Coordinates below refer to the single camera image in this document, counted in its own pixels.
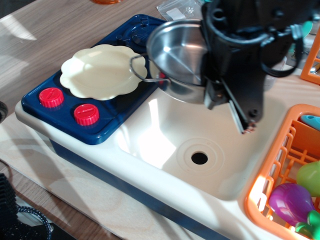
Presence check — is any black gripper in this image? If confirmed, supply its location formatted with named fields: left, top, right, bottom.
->
left=201, top=4, right=271, bottom=135

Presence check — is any black braided cable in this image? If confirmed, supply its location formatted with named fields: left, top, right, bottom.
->
left=14, top=206, right=54, bottom=240

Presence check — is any green toy pear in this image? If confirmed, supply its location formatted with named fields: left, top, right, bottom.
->
left=296, top=161, right=320, bottom=198

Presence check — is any right red stove knob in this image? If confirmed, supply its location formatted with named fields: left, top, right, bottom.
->
left=73, top=103, right=100, bottom=126

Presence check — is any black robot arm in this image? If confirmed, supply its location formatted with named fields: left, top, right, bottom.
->
left=201, top=0, right=320, bottom=133

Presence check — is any left red stove knob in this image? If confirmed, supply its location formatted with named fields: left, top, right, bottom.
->
left=39, top=87, right=64, bottom=108

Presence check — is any orange plastic crate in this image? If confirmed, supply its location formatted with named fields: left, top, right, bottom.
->
left=300, top=29, right=320, bottom=85

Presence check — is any cream scalloped plate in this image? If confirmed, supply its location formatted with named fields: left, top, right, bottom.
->
left=60, top=44, right=142, bottom=101

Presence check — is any clear plastic bag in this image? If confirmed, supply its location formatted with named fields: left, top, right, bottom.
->
left=156, top=0, right=207, bottom=21

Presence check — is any orange dish rack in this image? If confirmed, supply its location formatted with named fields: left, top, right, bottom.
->
left=244, top=104, right=320, bottom=240

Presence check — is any teal plastic cup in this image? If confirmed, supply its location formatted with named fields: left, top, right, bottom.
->
left=302, top=21, right=313, bottom=38

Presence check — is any purple toy eggplant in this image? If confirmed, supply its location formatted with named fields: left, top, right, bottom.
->
left=268, top=183, right=315, bottom=226

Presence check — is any stainless steel pan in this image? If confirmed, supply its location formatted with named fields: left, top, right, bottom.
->
left=129, top=19, right=208, bottom=104

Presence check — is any teal utensil in rack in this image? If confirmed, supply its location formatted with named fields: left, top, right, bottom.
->
left=300, top=115, right=320, bottom=131

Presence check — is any red stove knob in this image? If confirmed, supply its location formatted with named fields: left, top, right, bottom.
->
left=73, top=103, right=100, bottom=126
left=39, top=87, right=64, bottom=108

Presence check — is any cream toy sink unit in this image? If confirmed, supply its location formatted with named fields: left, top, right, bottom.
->
left=14, top=56, right=320, bottom=240

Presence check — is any blue toy stove top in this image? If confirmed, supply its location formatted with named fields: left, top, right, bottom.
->
left=15, top=14, right=164, bottom=145

